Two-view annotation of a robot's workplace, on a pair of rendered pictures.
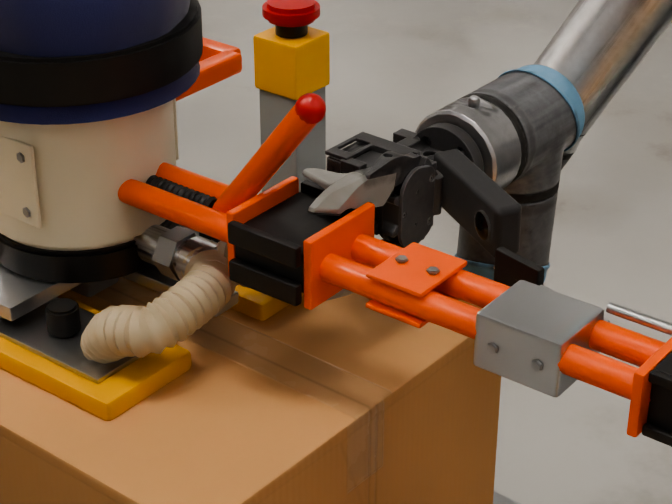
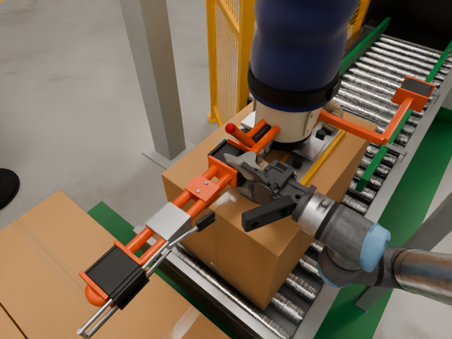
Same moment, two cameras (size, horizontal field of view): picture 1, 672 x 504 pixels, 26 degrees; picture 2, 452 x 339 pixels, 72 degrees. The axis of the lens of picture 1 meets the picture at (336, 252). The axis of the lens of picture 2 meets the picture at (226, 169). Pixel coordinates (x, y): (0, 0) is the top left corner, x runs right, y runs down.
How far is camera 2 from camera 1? 110 cm
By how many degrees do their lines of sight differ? 69
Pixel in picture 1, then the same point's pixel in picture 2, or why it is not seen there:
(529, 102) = (341, 230)
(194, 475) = (185, 171)
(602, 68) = (420, 278)
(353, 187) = (234, 162)
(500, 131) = (311, 217)
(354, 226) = (226, 169)
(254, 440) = not seen: hidden behind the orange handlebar
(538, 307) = (169, 219)
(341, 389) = (224, 204)
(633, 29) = (437, 284)
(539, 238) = (328, 271)
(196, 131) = not seen: outside the picture
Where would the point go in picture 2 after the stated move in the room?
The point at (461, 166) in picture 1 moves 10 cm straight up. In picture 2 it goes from (278, 202) to (284, 171)
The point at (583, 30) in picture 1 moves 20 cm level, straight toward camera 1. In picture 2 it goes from (433, 259) to (314, 240)
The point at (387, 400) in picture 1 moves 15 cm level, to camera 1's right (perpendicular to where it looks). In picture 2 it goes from (220, 216) to (219, 273)
